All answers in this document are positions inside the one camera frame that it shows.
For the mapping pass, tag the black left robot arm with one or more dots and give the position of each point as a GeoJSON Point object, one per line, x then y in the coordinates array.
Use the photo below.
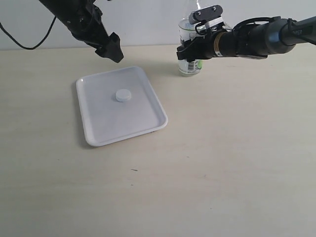
{"type": "Point", "coordinates": [61, 10]}

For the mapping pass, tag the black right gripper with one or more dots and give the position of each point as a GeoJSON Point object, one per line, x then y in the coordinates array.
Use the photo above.
{"type": "Point", "coordinates": [198, 48]}

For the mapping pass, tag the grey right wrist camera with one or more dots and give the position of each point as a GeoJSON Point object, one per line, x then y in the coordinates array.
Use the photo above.
{"type": "Point", "coordinates": [209, 16]}

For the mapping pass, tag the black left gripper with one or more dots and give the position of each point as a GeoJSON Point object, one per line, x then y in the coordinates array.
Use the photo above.
{"type": "Point", "coordinates": [85, 24]}

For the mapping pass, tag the white bottle cap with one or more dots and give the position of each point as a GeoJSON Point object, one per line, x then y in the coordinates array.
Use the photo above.
{"type": "Point", "coordinates": [123, 95]}

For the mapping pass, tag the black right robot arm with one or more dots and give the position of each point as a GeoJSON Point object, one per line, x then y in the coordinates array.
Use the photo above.
{"type": "Point", "coordinates": [254, 38]}

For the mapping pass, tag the clear plastic drink bottle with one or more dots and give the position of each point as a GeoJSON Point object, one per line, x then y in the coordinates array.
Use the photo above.
{"type": "Point", "coordinates": [187, 64]}

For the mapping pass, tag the white plastic tray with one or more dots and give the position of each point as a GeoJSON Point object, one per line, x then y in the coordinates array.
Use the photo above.
{"type": "Point", "coordinates": [106, 120]}

